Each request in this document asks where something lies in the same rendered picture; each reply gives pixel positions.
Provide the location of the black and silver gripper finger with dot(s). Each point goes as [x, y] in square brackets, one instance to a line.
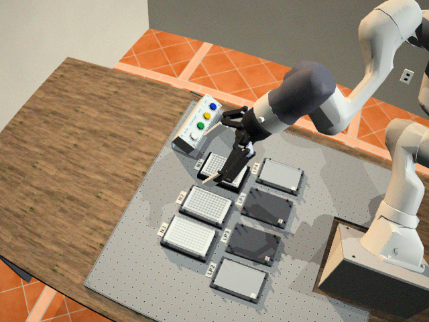
[224, 123]
[236, 161]

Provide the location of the white deck label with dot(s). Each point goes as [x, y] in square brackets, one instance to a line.
[255, 168]
[225, 235]
[181, 197]
[162, 229]
[199, 164]
[210, 270]
[241, 199]

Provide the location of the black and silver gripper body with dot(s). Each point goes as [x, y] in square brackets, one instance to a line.
[253, 132]

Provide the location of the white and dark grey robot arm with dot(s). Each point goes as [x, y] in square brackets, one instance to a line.
[310, 88]

